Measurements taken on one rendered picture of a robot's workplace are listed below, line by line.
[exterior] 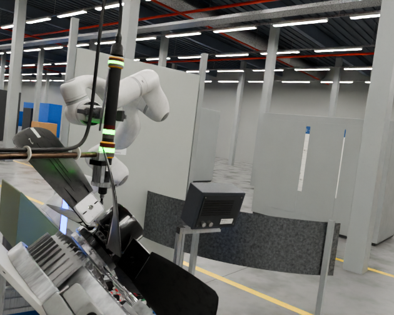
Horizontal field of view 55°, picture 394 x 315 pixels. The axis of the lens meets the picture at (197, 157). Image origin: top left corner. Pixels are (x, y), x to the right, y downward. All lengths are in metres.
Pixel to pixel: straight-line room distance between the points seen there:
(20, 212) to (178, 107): 1.97
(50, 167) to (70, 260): 0.24
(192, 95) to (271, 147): 4.31
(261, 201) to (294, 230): 4.79
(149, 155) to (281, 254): 1.32
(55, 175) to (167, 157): 2.33
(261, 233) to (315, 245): 0.41
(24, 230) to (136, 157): 1.62
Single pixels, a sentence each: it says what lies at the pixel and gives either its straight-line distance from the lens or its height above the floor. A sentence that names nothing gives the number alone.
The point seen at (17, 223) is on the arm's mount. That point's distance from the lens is 1.69.
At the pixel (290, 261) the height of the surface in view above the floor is 0.63.
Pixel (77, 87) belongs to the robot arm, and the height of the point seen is 1.58.
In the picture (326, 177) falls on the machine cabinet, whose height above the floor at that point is 0.97.
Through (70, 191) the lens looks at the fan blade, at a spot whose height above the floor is 1.30.
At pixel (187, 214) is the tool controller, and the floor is 1.10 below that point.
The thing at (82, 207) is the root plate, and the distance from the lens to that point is 1.04.
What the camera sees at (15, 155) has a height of 1.39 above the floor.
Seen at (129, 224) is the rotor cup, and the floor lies 1.22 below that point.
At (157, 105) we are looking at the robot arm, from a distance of 1.63.
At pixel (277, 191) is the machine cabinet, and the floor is 0.56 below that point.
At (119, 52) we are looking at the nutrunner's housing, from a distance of 1.11.
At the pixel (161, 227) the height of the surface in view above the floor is 0.68.
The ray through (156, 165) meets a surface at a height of 1.16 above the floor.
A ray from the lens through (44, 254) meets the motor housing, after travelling 0.98.
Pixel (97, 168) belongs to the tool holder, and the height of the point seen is 1.35.
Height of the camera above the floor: 1.48
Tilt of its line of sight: 4 degrees down
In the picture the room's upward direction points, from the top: 7 degrees clockwise
